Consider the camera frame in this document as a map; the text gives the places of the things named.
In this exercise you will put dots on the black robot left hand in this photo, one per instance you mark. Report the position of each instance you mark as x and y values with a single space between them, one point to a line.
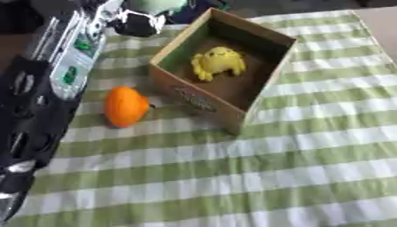
137 22

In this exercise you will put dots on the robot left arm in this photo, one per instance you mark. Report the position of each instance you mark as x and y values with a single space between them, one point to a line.
46 88

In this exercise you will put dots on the tan cardboard box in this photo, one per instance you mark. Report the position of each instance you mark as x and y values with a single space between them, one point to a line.
227 88

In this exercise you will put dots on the orange toy pepper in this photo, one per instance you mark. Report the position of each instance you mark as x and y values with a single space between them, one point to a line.
125 107

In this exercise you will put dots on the yellow soft toy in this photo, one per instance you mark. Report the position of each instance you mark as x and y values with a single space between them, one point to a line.
217 62

